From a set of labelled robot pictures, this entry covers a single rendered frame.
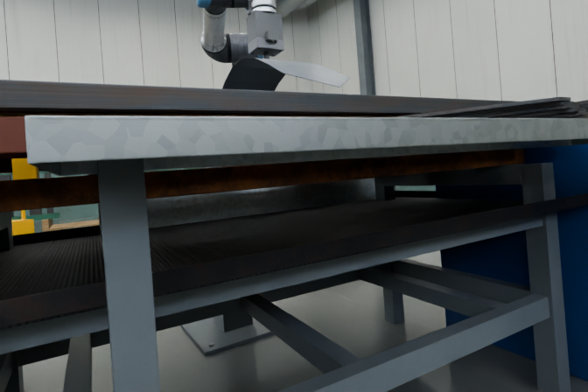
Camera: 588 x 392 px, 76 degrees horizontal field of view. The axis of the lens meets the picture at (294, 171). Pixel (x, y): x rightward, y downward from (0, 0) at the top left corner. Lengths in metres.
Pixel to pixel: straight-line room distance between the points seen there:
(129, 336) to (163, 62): 11.41
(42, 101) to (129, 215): 0.27
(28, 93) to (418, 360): 0.89
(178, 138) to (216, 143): 0.03
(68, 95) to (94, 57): 10.87
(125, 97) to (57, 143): 0.34
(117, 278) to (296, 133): 0.22
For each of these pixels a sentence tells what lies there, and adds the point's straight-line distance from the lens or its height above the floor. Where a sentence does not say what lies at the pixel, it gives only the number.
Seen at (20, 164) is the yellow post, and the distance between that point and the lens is 1.18.
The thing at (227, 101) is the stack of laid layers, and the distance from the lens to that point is 0.65.
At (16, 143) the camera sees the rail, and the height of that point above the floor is 0.77.
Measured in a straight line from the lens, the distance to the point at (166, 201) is 1.41.
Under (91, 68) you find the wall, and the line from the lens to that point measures 11.39.
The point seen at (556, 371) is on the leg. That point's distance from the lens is 1.44.
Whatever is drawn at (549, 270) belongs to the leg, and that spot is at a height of 0.37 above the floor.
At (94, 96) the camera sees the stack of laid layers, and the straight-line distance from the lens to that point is 0.62.
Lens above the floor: 0.70
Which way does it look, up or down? level
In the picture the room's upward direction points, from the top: 4 degrees counter-clockwise
